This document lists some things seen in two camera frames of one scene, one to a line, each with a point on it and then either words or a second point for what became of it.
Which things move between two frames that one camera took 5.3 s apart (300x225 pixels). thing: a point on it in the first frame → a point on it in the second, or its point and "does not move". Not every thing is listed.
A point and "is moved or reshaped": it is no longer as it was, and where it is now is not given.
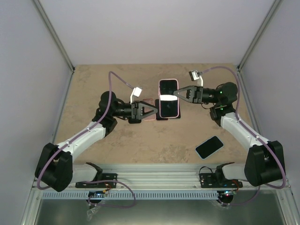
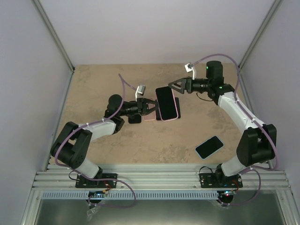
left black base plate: (104, 177) does not move
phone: (168, 102) is moved or reshaped
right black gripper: (194, 93) → (186, 83)
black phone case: (134, 121) does not move
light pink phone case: (151, 101) does not move
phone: (209, 146) does not move
